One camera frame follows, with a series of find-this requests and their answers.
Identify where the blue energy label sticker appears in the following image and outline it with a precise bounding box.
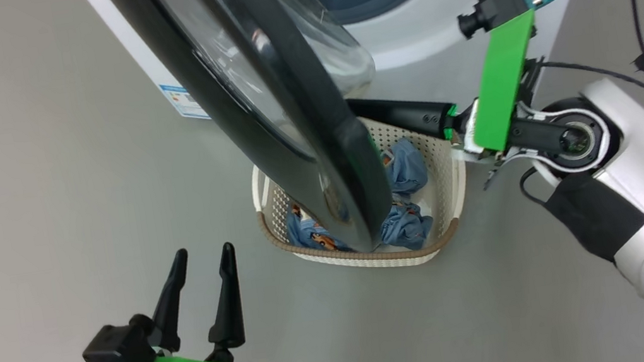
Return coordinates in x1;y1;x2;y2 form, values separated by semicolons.
159;77;212;126

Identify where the black round washer door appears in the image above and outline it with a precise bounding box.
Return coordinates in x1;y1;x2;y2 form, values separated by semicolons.
100;0;403;286

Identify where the blue cartoon print garment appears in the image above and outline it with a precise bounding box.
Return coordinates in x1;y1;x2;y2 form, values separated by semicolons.
379;135;439;253
282;197;354;262

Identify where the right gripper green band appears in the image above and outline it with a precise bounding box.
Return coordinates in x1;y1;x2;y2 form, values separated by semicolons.
337;9;554;174

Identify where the white front-load washing machine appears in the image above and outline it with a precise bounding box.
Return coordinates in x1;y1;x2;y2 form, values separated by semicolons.
80;0;631;176

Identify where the cream perforated laundry basket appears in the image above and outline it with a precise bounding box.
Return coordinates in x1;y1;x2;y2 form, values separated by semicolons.
242;100;480;289

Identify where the thin black right gripper cable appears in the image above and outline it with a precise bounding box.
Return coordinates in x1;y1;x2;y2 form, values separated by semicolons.
534;47;644;198

